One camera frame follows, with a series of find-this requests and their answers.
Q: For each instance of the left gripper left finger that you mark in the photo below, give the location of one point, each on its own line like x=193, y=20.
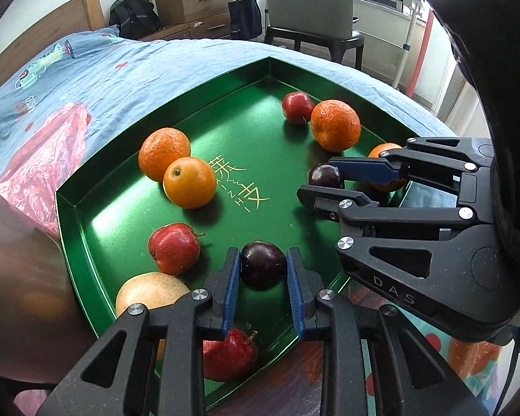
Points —
x=152, y=355

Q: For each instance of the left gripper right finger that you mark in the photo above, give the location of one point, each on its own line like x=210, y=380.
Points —
x=374, y=353

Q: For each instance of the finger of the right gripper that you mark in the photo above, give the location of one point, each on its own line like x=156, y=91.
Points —
x=358, y=215
x=437, y=162

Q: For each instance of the dark plum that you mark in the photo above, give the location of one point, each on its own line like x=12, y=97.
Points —
x=325, y=175
x=262, y=265

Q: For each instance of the red apple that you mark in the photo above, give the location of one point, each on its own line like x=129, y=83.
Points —
x=297, y=107
x=174, y=247
x=231, y=358

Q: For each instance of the yellow grapefruit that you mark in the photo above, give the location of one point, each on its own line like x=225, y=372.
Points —
x=153, y=289

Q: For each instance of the orange top mandarin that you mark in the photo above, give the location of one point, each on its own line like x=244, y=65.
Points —
x=335, y=125

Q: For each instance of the orange mandarin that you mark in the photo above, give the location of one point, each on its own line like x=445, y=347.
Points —
x=160, y=149
x=335, y=125

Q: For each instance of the smooth orange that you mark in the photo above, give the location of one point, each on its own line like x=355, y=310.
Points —
x=189, y=183

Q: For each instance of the green metal tray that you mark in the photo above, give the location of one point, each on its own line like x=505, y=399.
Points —
x=108, y=209

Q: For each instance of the black steel electric kettle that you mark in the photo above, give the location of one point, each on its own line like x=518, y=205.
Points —
x=43, y=331

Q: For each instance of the grey office chair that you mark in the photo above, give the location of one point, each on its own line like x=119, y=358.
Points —
x=326, y=23

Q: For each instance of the pink plastic sheet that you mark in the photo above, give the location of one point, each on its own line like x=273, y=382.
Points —
x=44, y=162

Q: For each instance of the dark tote bag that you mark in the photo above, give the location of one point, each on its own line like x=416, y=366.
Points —
x=245, y=20

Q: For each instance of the wooden drawer cabinet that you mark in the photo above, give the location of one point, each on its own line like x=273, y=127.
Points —
x=191, y=20

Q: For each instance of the black backpack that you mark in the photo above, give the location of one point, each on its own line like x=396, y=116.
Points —
x=134, y=19

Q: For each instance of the wooden headboard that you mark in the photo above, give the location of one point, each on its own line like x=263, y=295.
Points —
x=71, y=17

